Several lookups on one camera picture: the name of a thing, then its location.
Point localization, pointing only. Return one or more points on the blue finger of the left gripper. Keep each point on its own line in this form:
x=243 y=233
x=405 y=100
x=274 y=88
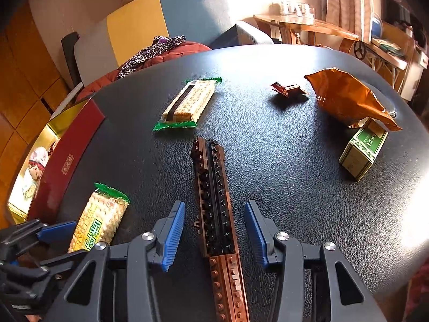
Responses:
x=58 y=232

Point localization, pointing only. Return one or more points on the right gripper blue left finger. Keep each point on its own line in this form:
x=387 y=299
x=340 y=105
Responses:
x=168 y=233

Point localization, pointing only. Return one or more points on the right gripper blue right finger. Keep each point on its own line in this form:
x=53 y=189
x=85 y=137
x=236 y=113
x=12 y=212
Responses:
x=261 y=232

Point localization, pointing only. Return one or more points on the cracker pack green label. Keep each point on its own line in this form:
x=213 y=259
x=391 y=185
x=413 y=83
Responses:
x=100 y=218

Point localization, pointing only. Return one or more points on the brown black brick bar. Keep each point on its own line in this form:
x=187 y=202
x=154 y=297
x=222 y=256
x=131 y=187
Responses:
x=217 y=229

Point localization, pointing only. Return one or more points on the green tea box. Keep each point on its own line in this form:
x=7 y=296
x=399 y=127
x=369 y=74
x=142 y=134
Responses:
x=363 y=148

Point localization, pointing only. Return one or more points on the cracker pack with black stripe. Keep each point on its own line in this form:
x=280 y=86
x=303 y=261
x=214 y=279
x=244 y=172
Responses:
x=185 y=110

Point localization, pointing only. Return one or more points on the small red candy packet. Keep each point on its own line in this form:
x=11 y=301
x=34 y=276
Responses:
x=290 y=91

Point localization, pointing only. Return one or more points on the orange snack bag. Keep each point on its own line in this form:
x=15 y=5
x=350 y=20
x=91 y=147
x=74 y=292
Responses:
x=347 y=99

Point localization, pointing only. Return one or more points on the cream white sock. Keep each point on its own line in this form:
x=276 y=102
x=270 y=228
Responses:
x=29 y=186

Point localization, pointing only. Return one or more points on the red gold tray box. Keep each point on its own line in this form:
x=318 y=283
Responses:
x=65 y=138

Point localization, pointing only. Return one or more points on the red quilted jacket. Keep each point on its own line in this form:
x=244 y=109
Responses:
x=186 y=48

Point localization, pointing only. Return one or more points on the pink ruffled bedspread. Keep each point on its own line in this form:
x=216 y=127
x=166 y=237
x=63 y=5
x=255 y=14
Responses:
x=417 y=304

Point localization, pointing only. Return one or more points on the leopard print cloth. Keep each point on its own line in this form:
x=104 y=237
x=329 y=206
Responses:
x=160 y=45

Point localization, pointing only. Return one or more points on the wooden side table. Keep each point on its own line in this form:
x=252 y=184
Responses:
x=290 y=25

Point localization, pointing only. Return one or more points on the wooden chair with cushion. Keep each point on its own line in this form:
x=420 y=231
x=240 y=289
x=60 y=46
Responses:
x=389 y=53

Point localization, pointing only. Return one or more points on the yellow blue grey armchair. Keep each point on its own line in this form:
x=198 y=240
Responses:
x=129 y=29

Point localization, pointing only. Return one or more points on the glass letters ornament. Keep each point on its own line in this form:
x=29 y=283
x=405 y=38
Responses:
x=297 y=9

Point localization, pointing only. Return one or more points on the white cabinet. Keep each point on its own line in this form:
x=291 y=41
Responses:
x=413 y=75

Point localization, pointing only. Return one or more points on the beige patterned curtain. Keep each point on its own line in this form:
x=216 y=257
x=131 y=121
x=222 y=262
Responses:
x=352 y=15

